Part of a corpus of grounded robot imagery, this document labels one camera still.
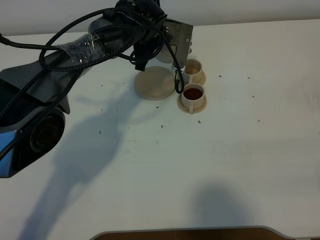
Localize near beige teacup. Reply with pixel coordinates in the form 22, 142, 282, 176
180, 83, 206, 113

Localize beige cup saucer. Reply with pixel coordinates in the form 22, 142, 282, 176
176, 95, 208, 115
182, 71, 206, 86

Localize near beige cup saucer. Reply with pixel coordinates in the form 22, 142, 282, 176
176, 95, 208, 115

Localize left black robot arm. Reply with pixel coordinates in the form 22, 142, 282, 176
0, 0, 167, 178

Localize beige ceramic teapot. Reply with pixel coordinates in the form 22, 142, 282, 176
155, 44, 174, 64

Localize far beige teacup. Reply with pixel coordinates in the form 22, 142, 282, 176
183, 59, 203, 84

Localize far beige cup saucer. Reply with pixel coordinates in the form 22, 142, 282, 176
182, 71, 206, 86

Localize beige teapot saucer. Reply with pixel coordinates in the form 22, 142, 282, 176
134, 66, 175, 101

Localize beige teacup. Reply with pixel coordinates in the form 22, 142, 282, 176
180, 83, 206, 113
183, 59, 203, 84

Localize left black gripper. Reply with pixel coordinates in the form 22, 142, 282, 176
114, 0, 167, 71

